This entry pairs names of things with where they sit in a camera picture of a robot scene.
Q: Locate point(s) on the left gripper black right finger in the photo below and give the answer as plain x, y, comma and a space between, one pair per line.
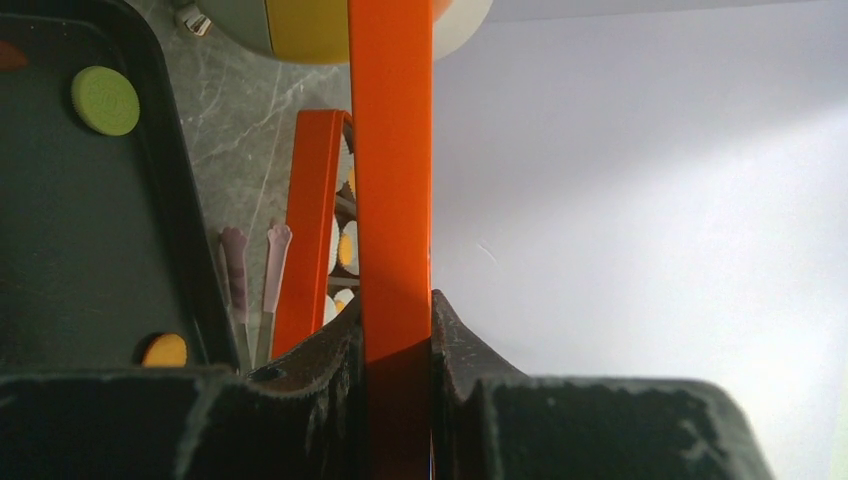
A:
492, 421

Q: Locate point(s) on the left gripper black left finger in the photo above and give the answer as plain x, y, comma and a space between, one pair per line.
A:
297, 417

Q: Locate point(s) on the orange cookie box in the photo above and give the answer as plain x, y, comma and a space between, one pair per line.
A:
304, 304

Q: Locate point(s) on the black baking tray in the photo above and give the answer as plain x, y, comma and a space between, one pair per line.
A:
103, 244

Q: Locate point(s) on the orange tray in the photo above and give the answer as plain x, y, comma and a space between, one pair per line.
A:
392, 81

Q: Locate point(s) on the orange flower cookie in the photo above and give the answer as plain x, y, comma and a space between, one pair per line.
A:
347, 251

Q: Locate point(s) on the white paper cup front left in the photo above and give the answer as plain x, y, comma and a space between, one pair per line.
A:
336, 303

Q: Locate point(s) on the white paper cup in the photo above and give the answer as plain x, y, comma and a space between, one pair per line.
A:
336, 303
351, 228
345, 162

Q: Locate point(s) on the plain orange round cookie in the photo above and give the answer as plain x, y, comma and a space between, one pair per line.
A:
168, 350

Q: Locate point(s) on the white paper cup middle left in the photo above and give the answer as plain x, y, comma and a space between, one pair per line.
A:
351, 228

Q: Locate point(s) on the white paper cup back left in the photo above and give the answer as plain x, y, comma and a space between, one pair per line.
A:
345, 162

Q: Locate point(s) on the plain green round cookie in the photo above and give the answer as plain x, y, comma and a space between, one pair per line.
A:
105, 100

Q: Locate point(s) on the round cream toy oven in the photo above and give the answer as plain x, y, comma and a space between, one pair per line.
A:
315, 32

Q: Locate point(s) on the brown star cookie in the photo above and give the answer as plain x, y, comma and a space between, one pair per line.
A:
11, 58

